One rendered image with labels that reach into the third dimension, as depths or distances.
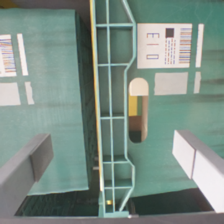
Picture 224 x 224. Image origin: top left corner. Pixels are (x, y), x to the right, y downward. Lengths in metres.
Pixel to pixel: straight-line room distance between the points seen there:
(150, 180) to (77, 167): 0.14
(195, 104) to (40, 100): 0.26
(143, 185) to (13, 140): 0.25
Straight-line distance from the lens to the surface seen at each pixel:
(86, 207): 1.13
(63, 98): 0.29
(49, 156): 0.17
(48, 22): 0.29
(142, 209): 0.48
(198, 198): 0.80
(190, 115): 0.30
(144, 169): 0.32
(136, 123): 0.53
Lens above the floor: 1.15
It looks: level
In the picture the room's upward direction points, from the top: 92 degrees counter-clockwise
